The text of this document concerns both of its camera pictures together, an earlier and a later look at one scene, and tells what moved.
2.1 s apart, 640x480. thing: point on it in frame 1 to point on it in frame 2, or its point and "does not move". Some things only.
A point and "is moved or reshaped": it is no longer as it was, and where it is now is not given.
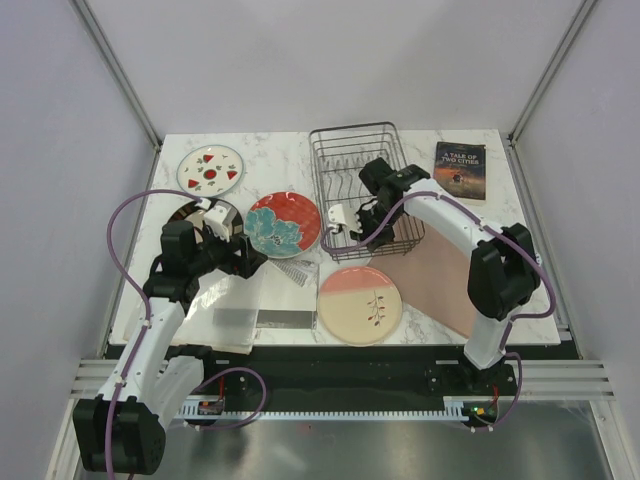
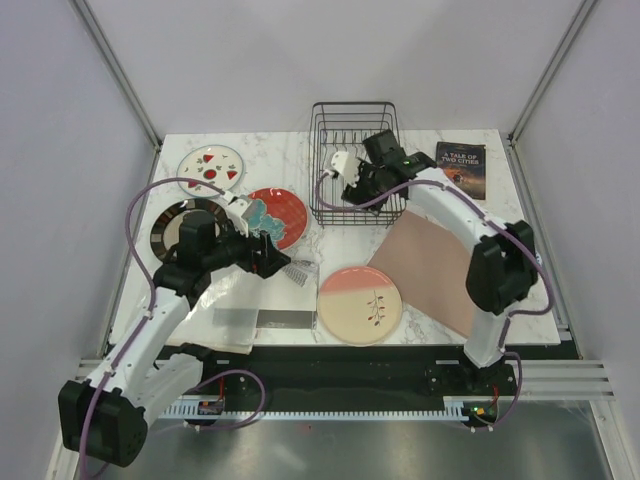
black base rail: (355, 376) does not move
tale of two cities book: (462, 169) does not move
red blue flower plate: (282, 224) is moved or reshaped
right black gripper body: (371, 222) to (370, 184)
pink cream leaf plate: (359, 306) does not move
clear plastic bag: (274, 305) does not move
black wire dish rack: (340, 152) is moved or reshaped
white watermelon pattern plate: (210, 171) does not move
